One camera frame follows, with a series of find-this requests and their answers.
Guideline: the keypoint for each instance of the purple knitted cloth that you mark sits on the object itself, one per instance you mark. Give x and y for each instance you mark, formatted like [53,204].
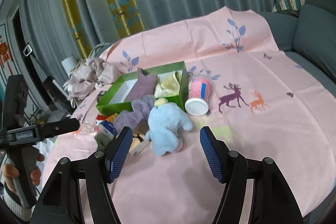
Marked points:
[144,85]

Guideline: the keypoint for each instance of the pink cylindrical canister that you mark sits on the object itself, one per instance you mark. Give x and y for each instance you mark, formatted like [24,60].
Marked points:
[197,103]

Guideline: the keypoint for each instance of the potted plant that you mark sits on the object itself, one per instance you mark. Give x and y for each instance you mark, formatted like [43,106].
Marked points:
[36,117]

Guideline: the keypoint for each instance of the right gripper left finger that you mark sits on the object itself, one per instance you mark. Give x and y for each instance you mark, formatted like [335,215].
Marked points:
[60,200]

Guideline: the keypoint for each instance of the blue orange tissue pack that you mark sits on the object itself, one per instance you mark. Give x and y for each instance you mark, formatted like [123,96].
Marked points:
[107,127]

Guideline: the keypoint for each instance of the red white sock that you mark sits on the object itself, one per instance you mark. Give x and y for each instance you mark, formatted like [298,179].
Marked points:
[101,118]

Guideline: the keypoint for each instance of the clear glass bottle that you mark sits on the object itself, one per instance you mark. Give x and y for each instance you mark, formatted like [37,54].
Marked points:
[87,128]

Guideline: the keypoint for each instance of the cream tree-print tissue pack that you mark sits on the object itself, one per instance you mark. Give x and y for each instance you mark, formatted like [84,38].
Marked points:
[139,143]

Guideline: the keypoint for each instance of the grey sofa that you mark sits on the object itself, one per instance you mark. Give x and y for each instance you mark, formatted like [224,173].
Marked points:
[308,38]

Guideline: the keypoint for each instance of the striped cushion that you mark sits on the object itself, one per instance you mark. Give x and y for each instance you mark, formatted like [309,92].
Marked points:
[288,5]

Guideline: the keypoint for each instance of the green waffle cloth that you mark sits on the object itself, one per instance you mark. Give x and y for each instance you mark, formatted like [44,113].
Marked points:
[102,141]

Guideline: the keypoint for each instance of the white plastic bag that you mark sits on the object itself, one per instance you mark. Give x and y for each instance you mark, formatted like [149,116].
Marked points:
[45,147]

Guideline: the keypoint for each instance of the red chinese knot decoration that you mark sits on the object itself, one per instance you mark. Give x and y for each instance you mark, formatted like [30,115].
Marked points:
[6,57]

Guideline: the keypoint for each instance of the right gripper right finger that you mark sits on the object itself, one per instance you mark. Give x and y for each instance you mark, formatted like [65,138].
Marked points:
[272,198]

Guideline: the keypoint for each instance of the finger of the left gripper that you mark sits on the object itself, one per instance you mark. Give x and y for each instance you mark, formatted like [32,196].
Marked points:
[53,129]

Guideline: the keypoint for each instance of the green cardboard box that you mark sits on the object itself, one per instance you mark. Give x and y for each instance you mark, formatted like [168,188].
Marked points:
[113,100]

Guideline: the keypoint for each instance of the black tripod stand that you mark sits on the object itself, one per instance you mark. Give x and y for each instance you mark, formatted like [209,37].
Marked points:
[50,83]

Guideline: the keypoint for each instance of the light blue plush toy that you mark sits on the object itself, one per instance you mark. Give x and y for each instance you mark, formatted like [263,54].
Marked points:
[165,120]

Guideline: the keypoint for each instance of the crumpled beige fabric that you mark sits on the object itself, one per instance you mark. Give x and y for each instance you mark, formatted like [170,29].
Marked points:
[90,75]

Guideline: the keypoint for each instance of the white table lamp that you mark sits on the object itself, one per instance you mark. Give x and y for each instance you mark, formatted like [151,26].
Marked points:
[69,63]

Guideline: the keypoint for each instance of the pink deer-print tablecloth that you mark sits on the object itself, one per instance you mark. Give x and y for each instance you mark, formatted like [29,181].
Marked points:
[262,104]

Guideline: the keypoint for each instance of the yellow fluffy towel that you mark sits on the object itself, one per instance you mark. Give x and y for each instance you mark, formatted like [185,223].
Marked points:
[168,86]

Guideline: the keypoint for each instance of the lavender fuzzy cloth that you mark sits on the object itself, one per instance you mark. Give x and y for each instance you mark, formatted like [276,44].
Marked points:
[140,112]

